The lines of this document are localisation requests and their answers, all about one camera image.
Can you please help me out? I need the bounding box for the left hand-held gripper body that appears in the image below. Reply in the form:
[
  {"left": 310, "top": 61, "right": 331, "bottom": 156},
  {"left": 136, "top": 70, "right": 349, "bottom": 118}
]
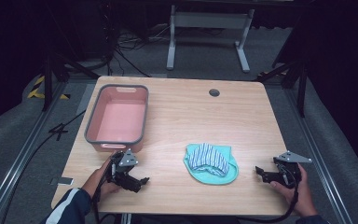
[{"left": 106, "top": 147, "right": 143, "bottom": 193}]

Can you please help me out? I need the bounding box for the aluminium floor rail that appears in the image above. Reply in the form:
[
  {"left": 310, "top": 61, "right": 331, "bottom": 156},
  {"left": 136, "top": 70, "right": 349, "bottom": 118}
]
[
  {"left": 0, "top": 81, "right": 68, "bottom": 224},
  {"left": 283, "top": 88, "right": 354, "bottom": 224}
]

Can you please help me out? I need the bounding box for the bundle of floor cables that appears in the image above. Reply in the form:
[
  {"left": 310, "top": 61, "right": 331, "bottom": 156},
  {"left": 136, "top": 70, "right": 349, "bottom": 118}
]
[{"left": 101, "top": 3, "right": 225, "bottom": 78}]

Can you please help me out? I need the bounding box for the person's right hand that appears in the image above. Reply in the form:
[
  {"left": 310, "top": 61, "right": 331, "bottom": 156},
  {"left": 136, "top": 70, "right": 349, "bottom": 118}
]
[{"left": 269, "top": 162, "right": 319, "bottom": 217}]

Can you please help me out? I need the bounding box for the left hand-held gripper cable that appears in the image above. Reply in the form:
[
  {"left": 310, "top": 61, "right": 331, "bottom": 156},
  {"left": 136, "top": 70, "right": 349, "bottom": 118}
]
[{"left": 91, "top": 160, "right": 116, "bottom": 224}]

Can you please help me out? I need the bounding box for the person's left hand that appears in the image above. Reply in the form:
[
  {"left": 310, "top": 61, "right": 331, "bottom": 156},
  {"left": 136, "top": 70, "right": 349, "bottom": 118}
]
[{"left": 81, "top": 158, "right": 123, "bottom": 199}]

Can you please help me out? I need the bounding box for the black floor cable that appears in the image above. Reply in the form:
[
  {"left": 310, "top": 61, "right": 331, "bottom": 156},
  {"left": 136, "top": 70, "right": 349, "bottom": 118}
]
[{"left": 0, "top": 109, "right": 88, "bottom": 224}]

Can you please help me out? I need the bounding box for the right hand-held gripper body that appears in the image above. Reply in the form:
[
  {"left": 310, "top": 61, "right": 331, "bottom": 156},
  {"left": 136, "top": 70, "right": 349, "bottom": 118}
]
[{"left": 261, "top": 150, "right": 313, "bottom": 189}]

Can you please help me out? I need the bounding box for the hand-held gripper cable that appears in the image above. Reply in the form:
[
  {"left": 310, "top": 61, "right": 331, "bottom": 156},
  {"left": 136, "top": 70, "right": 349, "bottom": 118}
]
[
  {"left": 237, "top": 166, "right": 300, "bottom": 224},
  {"left": 91, "top": 160, "right": 116, "bottom": 224}
]

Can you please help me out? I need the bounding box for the black tripod stand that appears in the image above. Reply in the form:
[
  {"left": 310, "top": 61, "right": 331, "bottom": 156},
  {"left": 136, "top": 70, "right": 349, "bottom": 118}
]
[
  {"left": 41, "top": 50, "right": 101, "bottom": 112},
  {"left": 254, "top": 59, "right": 310, "bottom": 119}
]

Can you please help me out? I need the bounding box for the white metal stand frame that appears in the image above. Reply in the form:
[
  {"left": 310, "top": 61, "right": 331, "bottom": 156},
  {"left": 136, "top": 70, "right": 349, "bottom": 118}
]
[{"left": 166, "top": 4, "right": 256, "bottom": 74}]

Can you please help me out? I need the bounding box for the right hand-held gripper cable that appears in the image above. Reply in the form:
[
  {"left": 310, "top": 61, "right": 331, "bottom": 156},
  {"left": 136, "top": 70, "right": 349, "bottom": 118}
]
[{"left": 237, "top": 166, "right": 300, "bottom": 224}]

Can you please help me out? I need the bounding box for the pink basin with grey rim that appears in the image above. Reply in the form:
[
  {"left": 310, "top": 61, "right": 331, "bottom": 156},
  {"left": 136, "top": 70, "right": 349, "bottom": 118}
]
[{"left": 84, "top": 83, "right": 150, "bottom": 154}]

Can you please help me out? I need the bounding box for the teal and striped cloth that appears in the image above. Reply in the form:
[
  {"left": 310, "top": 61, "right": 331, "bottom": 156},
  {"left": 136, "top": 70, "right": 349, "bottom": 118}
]
[{"left": 183, "top": 142, "right": 240, "bottom": 187}]

